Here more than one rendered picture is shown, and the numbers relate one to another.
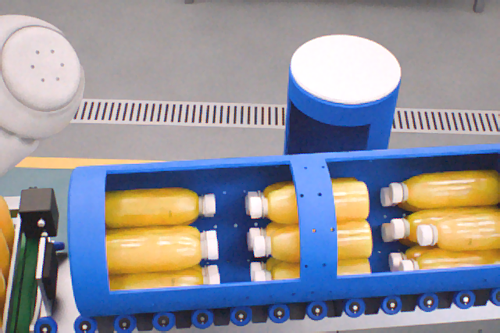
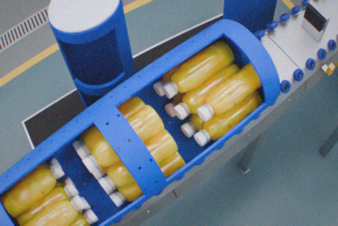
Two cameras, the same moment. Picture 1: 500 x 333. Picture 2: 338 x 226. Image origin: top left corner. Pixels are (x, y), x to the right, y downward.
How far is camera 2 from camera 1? 61 cm
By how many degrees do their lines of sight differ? 25
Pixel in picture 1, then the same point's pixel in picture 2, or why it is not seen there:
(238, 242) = (82, 168)
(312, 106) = (74, 38)
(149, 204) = (29, 194)
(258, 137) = (39, 34)
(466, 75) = not seen: outside the picture
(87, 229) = not seen: outside the picture
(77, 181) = not seen: outside the picture
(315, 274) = (153, 188)
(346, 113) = (97, 31)
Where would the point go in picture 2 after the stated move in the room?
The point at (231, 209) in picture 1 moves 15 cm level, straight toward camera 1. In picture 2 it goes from (67, 152) to (92, 195)
